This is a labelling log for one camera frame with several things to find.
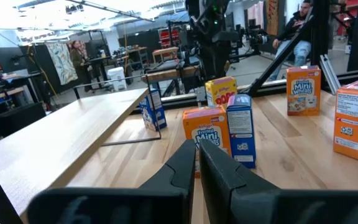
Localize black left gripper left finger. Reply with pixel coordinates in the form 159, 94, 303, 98
26, 139, 197, 224

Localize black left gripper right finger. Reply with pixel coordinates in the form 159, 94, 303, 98
199, 139, 358, 224

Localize blue Frosted Flakes cereal box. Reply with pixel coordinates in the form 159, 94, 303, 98
139, 88, 168, 133
226, 93, 257, 170

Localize yellow Pops cereal box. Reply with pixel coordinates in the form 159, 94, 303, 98
204, 76, 238, 110

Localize orange Mini Wheats cereal box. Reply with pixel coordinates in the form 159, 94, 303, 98
182, 105, 232, 179
333, 78, 358, 161
286, 65, 322, 117

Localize wooden shelf with black legs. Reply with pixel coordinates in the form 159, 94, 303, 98
0, 74, 163, 224

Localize red storage rack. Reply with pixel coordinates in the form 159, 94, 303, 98
158, 27, 181, 49

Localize small wooden table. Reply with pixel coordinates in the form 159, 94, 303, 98
152, 46, 180, 63

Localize wooden top workbench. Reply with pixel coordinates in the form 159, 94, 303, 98
141, 63, 200, 94

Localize orange patterned banner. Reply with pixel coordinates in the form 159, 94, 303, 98
265, 0, 280, 36

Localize seated person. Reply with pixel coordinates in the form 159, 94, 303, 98
267, 0, 315, 82

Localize white plastic bin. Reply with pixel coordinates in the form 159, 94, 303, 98
106, 67, 127, 91

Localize silver aluminium extrusion bar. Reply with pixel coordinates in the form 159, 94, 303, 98
318, 54, 343, 96

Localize floral patterned curtain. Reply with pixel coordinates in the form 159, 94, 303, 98
45, 42, 79, 85

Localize black case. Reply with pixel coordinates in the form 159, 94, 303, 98
0, 101, 47, 138

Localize wooden desk with equipment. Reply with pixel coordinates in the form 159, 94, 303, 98
0, 73, 40, 125

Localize black flat panel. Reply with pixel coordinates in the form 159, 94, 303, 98
0, 45, 48, 74

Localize black camera on stand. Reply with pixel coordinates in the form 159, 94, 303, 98
228, 18, 270, 63

